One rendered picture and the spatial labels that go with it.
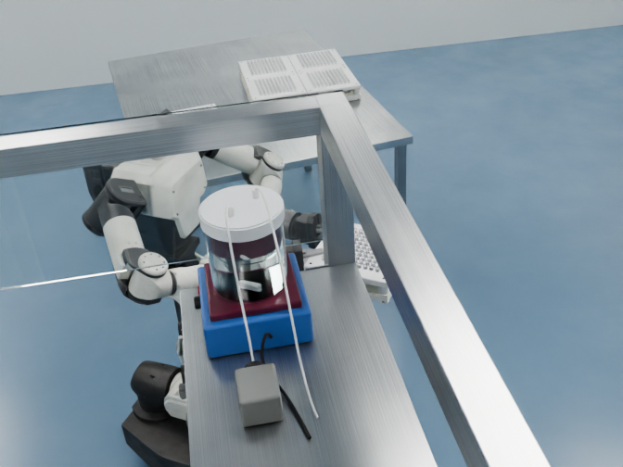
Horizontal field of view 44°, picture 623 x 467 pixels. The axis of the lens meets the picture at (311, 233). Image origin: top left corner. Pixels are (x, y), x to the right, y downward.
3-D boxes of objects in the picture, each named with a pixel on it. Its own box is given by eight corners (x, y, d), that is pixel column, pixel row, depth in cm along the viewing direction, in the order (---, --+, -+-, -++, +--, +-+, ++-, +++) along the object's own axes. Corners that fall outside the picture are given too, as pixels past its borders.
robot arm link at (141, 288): (214, 274, 203) (150, 288, 190) (201, 299, 209) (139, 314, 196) (195, 246, 208) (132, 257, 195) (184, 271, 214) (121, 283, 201)
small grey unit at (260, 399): (236, 385, 135) (233, 360, 132) (275, 379, 136) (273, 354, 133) (243, 429, 127) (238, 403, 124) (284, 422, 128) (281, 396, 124)
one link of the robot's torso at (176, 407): (166, 419, 282) (159, 393, 275) (193, 382, 298) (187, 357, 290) (215, 433, 275) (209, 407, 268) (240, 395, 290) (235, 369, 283)
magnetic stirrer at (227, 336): (195, 296, 158) (188, 260, 153) (297, 280, 160) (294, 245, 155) (200, 360, 141) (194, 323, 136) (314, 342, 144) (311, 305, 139)
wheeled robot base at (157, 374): (109, 473, 287) (90, 410, 269) (180, 379, 326) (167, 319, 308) (262, 523, 265) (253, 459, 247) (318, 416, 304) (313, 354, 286)
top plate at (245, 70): (237, 65, 378) (237, 61, 376) (286, 58, 381) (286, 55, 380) (245, 83, 357) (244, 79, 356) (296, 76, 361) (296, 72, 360)
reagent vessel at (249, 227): (208, 264, 151) (194, 182, 141) (284, 252, 153) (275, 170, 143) (213, 312, 139) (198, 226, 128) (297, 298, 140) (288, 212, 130)
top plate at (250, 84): (245, 83, 357) (245, 80, 356) (296, 76, 361) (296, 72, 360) (252, 104, 337) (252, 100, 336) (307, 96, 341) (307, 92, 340)
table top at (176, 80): (108, 67, 411) (108, 60, 409) (303, 34, 436) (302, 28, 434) (147, 199, 291) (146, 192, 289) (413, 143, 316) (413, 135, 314)
